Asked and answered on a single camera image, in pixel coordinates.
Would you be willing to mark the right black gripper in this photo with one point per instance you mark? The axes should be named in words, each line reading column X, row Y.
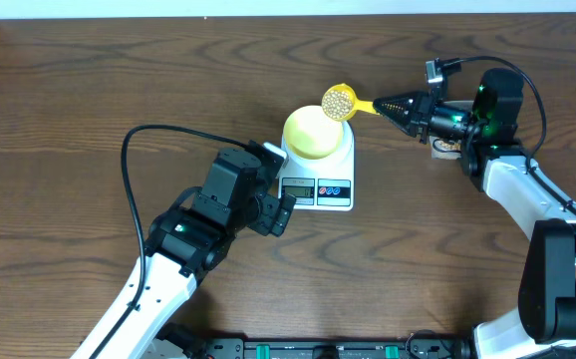
column 418, row 118

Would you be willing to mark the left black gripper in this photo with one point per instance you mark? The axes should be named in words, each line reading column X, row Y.
column 272, row 213

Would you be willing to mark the yellow plastic measuring scoop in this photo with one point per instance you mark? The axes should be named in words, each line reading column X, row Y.
column 340, row 103

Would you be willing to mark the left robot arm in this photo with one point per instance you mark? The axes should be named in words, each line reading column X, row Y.
column 187, row 241

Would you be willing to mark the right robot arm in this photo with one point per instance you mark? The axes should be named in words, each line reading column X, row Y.
column 491, row 155

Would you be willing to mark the white digital kitchen scale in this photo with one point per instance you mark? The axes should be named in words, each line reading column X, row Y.
column 323, row 184

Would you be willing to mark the pale yellow plastic bowl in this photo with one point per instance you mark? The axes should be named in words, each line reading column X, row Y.
column 311, row 134

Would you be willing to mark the pile of soybeans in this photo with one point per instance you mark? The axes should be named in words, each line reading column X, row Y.
column 445, row 147

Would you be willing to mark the clear plastic container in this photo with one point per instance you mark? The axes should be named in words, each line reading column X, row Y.
column 463, row 105

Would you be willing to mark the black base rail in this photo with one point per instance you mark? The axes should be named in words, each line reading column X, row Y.
column 176, row 341

